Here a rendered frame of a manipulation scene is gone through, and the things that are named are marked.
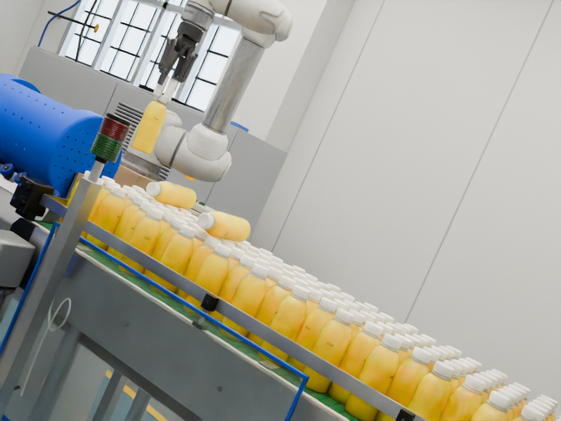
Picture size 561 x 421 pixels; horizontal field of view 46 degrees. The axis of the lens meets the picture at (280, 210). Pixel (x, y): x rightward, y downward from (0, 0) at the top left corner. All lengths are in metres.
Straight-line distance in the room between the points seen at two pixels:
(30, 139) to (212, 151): 0.78
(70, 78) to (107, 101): 0.45
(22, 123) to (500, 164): 2.95
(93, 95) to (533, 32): 2.81
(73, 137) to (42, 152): 0.10
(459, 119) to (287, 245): 1.47
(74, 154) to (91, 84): 2.51
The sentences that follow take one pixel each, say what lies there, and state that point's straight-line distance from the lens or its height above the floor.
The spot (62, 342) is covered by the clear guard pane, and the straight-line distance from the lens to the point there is 1.72.
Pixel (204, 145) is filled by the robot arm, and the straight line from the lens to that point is 2.61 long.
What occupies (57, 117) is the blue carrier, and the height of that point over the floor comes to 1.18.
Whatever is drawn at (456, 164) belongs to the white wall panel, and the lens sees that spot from 4.36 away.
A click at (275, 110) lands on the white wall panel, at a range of 4.75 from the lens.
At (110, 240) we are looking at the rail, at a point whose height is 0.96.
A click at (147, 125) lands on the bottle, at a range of 2.02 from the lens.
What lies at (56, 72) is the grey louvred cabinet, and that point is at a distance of 4.93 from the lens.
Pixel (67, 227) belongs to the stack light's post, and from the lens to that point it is 1.60.
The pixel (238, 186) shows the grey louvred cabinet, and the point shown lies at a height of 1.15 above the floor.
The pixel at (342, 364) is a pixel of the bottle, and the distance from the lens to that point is 1.46.
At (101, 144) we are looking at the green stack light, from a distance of 1.56.
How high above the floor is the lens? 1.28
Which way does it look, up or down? 2 degrees down
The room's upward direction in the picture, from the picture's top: 24 degrees clockwise
